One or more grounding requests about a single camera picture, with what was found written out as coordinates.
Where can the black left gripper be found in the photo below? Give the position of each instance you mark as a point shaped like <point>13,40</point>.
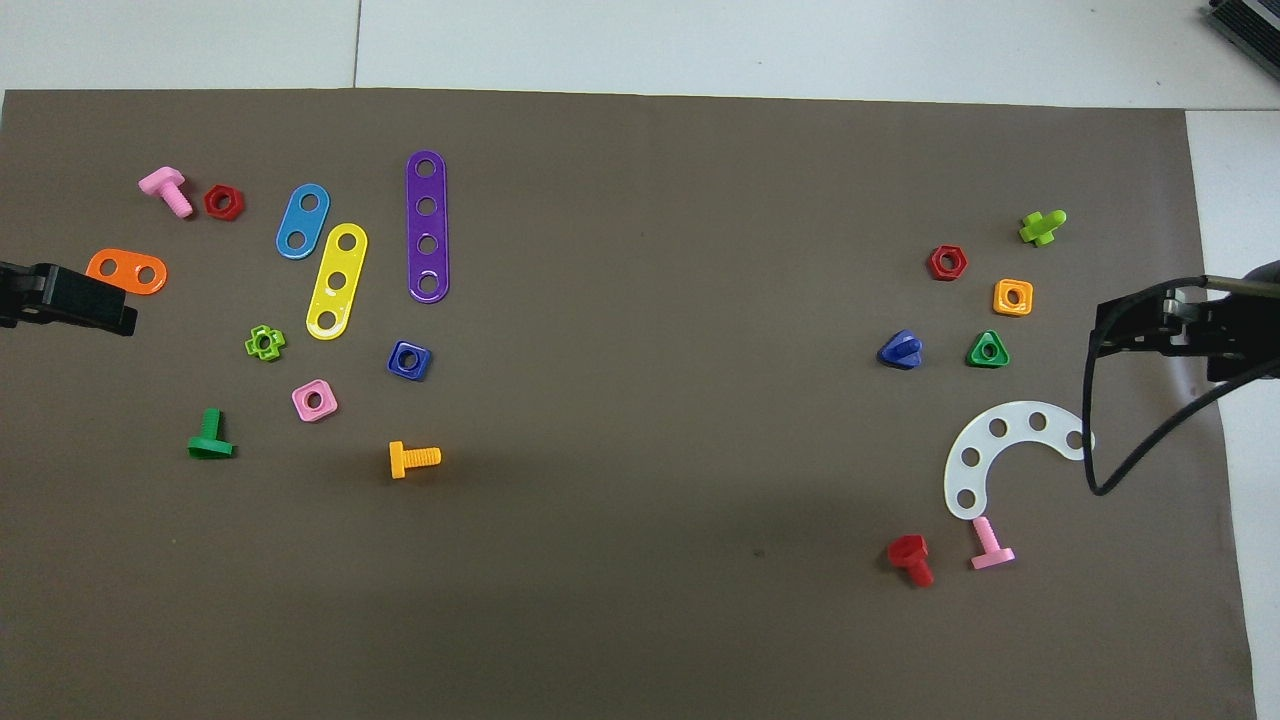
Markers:
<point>20,292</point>

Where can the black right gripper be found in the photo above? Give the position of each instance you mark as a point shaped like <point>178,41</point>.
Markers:
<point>1240,325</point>

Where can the blue triangular-head plastic screw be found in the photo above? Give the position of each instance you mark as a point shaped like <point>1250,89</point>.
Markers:
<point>897,352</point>

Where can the blue square plastic nut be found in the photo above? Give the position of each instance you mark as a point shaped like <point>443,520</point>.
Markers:
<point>399,366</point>

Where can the lime green plastic screw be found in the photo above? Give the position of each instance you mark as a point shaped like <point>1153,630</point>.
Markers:
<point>1038,231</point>

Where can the orange square plastic nut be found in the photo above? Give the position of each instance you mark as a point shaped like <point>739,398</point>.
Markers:
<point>1002,305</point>

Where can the pink plastic screw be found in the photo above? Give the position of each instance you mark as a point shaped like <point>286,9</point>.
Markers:
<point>163,184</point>
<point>990,556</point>

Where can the green triangular plastic nut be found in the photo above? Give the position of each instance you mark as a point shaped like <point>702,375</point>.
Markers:
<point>976,357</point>

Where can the red hexagonal plastic nut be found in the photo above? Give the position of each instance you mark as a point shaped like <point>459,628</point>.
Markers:
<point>936,270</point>
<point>224,202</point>

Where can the green cross-shaped plastic nut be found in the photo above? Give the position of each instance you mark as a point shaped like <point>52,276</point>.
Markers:
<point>256,343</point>

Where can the dark green plastic screw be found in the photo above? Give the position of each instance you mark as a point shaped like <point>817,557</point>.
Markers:
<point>210,445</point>

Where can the pink square plastic nut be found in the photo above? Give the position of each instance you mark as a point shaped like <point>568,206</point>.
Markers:
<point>303,405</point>

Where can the red plastic screw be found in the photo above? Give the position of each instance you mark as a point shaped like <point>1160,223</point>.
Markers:
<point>908,550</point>

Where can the orange plastic screw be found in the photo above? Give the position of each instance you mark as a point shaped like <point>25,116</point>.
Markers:
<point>420,458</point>

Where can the orange angled three-hole plate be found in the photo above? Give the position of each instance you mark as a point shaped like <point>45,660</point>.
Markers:
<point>128,281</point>

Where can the blue two-hole plate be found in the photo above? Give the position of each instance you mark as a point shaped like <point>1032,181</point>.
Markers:
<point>300,222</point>

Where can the white curved five-hole plate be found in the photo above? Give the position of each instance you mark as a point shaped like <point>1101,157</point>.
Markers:
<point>958,475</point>

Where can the yellow three-hole plate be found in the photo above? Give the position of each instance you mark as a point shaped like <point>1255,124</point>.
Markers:
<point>336,262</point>

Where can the grey ribbed electronic device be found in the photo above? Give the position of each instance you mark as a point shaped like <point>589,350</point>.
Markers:
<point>1245,22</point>

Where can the purple four-hole plate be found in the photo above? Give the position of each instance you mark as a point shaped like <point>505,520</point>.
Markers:
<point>427,226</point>

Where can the brown table mat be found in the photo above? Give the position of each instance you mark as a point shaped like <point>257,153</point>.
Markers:
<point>640,300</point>

